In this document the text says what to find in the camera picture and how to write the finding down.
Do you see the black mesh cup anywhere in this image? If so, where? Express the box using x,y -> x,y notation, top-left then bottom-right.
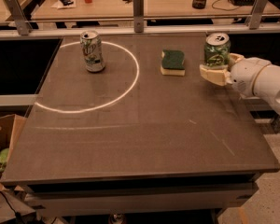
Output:
192,0 -> 207,9

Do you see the metal bracket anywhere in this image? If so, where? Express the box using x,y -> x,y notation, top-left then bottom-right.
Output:
133,0 -> 144,33
245,0 -> 269,30
4,0 -> 32,35

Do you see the white 7up can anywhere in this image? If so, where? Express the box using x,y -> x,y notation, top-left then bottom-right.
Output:
80,31 -> 105,73

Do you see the green soda can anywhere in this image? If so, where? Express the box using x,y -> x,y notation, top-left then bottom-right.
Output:
204,33 -> 231,68

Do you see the black floor cable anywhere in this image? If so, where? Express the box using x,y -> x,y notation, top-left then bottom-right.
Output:
0,184 -> 26,224

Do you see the left metal bracket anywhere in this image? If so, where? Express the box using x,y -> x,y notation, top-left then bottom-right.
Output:
4,0 -> 32,35

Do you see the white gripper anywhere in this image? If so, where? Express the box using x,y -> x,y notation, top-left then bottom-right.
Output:
200,53 -> 271,97

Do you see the right metal bracket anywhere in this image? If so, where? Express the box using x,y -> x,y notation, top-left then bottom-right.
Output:
245,0 -> 269,30

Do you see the black cable on desk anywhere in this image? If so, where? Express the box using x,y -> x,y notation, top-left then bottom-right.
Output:
211,0 -> 243,11

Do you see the green and yellow sponge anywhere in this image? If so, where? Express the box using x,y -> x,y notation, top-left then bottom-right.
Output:
161,49 -> 185,76

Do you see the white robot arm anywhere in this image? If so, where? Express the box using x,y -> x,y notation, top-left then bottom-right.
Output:
200,53 -> 280,115

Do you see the cardboard box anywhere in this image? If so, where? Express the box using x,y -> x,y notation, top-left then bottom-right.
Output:
0,114 -> 26,178

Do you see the middle metal bracket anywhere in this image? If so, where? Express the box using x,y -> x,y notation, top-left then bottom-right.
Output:
133,0 -> 144,33

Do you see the can under table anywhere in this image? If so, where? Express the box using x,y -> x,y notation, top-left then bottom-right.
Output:
108,214 -> 126,224

